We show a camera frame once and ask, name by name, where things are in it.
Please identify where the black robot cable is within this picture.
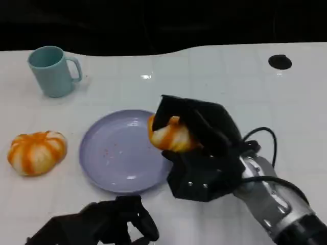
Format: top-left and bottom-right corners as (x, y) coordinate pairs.
(241, 127), (278, 168)
(241, 176), (311, 205)

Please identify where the lilac plate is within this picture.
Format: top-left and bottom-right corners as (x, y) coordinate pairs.
(78, 109), (173, 195)

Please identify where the black backdrop cloth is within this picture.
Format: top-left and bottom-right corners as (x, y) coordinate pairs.
(0, 0), (327, 57)

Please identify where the black round table grommet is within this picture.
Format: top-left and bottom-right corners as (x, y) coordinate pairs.
(268, 54), (292, 69)

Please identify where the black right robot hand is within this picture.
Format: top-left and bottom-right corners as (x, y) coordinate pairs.
(152, 94), (245, 203)

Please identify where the pale green mug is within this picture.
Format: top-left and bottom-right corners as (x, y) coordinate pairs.
(27, 45), (83, 99)

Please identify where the orange and white bread roll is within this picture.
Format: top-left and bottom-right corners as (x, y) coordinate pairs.
(7, 130), (67, 177)
(147, 114), (204, 153)

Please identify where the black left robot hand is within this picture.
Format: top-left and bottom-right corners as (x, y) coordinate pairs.
(25, 195), (160, 245)

